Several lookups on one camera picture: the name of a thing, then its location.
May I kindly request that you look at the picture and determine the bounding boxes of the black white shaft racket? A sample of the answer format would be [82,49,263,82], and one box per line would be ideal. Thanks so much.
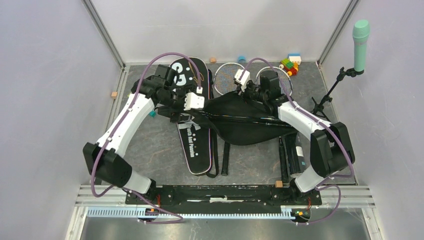
[256,67,290,183]

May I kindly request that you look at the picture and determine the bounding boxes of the green microphone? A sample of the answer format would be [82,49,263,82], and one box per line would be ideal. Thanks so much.
[352,19,371,72]

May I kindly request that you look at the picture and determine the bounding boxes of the white frame racket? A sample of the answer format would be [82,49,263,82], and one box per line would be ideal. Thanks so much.
[213,62,245,176]

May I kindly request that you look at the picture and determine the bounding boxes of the black sport racket bag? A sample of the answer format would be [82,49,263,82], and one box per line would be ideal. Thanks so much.
[170,57,219,178]

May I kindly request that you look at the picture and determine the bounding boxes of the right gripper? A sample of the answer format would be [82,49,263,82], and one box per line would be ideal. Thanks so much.
[233,80,268,105]

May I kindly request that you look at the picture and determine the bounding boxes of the black crossway racket bag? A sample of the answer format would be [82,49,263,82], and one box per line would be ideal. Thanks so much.
[158,92,297,146]

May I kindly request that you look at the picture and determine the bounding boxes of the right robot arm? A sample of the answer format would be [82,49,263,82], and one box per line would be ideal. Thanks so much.
[241,67,355,204]

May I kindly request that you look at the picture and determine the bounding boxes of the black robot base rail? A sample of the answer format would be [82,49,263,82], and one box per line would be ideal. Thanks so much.
[144,184,323,214]

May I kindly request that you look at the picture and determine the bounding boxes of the black shuttlecock tube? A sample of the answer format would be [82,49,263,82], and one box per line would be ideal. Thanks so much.
[284,133,306,178]

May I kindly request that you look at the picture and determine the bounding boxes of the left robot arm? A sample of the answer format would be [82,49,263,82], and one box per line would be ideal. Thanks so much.
[82,64,179,204]

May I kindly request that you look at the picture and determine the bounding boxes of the small wooden cube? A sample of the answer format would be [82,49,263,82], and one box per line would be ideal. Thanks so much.
[275,180,284,188]

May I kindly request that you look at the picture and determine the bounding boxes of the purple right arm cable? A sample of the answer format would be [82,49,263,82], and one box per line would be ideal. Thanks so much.
[243,57,356,226]

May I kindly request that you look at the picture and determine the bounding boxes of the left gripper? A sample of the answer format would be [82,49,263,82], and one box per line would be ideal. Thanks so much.
[158,84,195,123]

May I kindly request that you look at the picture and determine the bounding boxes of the black microphone tripod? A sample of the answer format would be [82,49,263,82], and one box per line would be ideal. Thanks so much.
[311,67,365,121]

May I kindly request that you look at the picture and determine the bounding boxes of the teal cube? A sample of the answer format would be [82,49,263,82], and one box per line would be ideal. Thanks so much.
[149,111,157,118]

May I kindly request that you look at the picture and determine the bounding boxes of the green blue blocks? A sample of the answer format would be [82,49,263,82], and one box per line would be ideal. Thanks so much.
[279,53,302,76]

